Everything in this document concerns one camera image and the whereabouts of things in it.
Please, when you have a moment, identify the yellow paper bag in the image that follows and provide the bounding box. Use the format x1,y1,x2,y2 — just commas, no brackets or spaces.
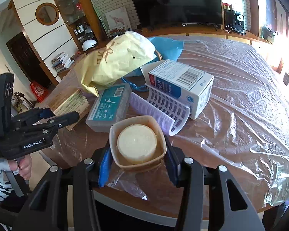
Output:
74,31,157,97

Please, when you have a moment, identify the gold cardboard box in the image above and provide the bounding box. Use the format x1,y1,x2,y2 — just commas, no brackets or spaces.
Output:
48,89,90,131

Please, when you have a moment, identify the white round disc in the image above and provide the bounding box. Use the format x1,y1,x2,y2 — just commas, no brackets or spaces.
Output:
117,124,158,162

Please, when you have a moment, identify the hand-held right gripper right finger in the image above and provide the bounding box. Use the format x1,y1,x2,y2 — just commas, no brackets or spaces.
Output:
164,136,265,231

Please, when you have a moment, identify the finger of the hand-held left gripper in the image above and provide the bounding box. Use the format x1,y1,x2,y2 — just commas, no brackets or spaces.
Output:
14,112,80,136
11,108,55,126

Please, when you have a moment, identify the elephant picture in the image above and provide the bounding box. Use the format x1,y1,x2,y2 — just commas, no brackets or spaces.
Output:
105,7,133,38

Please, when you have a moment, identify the black television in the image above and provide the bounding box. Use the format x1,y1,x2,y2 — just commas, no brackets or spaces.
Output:
128,0,224,28

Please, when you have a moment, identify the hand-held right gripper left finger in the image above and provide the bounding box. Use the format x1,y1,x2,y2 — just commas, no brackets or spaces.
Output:
13,147,112,231

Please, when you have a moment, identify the glass display cabinet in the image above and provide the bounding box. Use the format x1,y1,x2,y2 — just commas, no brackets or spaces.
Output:
48,0,104,51

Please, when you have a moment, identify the dark wooden door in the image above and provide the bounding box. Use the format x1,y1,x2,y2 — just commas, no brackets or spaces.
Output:
6,31,58,89

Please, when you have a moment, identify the red bag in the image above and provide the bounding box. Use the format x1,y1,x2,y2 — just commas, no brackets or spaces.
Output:
30,81,49,103

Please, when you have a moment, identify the clear box with teal label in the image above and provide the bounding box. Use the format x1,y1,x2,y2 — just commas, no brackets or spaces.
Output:
85,83,133,132

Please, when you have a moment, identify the blue drawstring bag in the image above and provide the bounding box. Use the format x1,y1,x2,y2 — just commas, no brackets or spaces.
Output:
120,37,185,92

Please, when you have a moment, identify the lavender plastic grid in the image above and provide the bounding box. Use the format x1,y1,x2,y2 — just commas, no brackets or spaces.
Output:
130,83,191,136

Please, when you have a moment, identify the person's left forearm striped sleeve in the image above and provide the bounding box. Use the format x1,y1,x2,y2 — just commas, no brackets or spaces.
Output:
0,159,17,205

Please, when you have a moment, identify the white dome lamp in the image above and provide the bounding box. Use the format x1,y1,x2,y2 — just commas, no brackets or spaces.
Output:
81,38,98,51

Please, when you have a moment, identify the person's left hand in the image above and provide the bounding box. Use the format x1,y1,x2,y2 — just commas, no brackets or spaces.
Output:
8,155,32,181

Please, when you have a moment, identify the black coffee machine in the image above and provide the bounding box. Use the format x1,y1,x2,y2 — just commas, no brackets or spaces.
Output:
224,8,246,35

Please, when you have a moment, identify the white blue medicine box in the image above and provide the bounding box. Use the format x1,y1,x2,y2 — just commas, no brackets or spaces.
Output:
148,59,215,120

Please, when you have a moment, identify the round wooden wall mirror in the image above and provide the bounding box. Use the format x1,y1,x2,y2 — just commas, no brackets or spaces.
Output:
35,3,60,26

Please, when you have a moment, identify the stack of books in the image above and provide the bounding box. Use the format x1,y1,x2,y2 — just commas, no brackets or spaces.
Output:
51,52,75,73

